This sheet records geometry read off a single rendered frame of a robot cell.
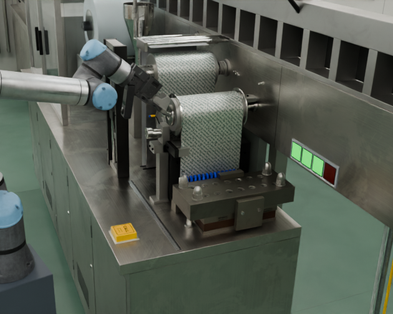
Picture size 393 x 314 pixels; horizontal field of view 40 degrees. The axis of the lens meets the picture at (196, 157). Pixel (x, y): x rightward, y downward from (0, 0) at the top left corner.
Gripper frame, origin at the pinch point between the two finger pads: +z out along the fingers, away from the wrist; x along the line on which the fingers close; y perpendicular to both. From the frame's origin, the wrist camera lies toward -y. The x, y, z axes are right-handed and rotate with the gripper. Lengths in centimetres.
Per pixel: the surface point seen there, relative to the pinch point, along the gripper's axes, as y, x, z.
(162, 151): -11.5, 2.8, 10.1
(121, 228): -38.8, -13.4, 6.5
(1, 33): -63, 552, 34
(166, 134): -5.6, 2.8, 6.9
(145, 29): 22, 68, 1
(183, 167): -11.2, -4.5, 16.8
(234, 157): 2.5, -4.5, 31.5
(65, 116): -35, 98, 6
